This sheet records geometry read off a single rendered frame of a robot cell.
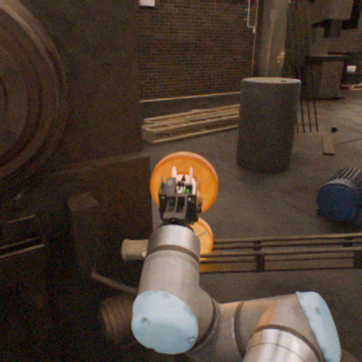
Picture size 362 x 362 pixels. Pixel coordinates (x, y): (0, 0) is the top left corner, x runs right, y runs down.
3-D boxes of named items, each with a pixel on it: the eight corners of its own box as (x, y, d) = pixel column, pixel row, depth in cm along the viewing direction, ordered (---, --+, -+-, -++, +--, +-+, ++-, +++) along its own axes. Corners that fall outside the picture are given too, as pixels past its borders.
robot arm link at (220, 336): (267, 380, 48) (222, 347, 42) (204, 380, 54) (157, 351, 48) (267, 318, 54) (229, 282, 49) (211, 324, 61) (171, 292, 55)
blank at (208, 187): (146, 153, 73) (144, 158, 69) (214, 147, 71) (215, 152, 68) (157, 214, 78) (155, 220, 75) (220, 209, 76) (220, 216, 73)
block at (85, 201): (73, 263, 101) (61, 195, 92) (98, 254, 105) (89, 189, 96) (81, 282, 93) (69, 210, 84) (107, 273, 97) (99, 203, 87)
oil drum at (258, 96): (225, 159, 360) (229, 77, 325) (263, 151, 388) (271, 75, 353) (261, 177, 313) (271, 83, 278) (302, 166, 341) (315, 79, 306)
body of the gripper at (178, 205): (199, 175, 61) (196, 220, 52) (199, 207, 67) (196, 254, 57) (160, 174, 62) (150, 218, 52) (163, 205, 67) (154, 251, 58)
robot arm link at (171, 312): (159, 362, 46) (111, 333, 42) (169, 286, 56) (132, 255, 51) (213, 349, 43) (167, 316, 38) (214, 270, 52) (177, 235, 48)
